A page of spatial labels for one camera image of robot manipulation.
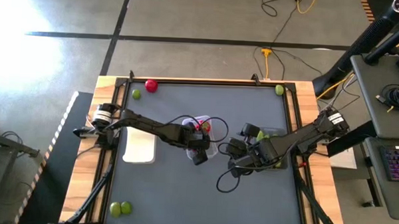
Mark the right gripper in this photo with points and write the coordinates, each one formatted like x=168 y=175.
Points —
x=261 y=154

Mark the green cucumber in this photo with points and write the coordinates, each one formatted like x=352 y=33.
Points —
x=277 y=164
x=260 y=135

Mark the green lime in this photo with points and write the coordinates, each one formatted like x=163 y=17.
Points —
x=115 y=209
x=279 y=89
x=126 y=207
x=136 y=94

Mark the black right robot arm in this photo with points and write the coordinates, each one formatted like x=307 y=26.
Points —
x=302 y=135

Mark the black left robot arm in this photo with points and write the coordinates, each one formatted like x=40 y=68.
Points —
x=149 y=125

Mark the clear plastic bin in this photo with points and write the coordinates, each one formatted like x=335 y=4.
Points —
x=213 y=149

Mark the grey translucent plastic bin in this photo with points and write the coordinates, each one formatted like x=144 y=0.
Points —
x=285 y=135

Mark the black table clamp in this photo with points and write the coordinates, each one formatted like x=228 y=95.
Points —
x=255 y=78
x=131 y=74

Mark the white plastic bin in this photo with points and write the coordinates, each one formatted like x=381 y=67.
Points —
x=140 y=150

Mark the white paper sheet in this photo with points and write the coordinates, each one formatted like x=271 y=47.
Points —
x=344 y=160

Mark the black angled support bar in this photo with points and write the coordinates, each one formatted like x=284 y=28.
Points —
x=355 y=137

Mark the dark grey desk with keyboard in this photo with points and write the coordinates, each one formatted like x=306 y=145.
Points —
x=382 y=198

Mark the backlit black keyboard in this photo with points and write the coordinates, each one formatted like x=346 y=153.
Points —
x=397 y=163

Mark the black ribbed tower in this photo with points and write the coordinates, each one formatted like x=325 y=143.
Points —
x=358 y=47

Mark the black floor mat striped edge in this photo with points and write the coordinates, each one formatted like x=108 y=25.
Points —
x=367 y=8
x=58 y=153

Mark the smooth black pole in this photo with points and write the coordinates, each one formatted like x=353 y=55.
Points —
x=391 y=40

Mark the grey metal stand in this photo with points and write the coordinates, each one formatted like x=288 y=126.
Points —
x=5 y=145

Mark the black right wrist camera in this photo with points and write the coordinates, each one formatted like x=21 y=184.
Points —
x=250 y=130

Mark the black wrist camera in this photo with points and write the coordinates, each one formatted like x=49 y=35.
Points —
x=250 y=130
x=200 y=157

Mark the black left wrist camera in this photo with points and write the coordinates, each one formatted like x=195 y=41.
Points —
x=200 y=157

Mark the thick black frame strut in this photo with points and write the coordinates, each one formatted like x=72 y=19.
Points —
x=320 y=212
x=90 y=198

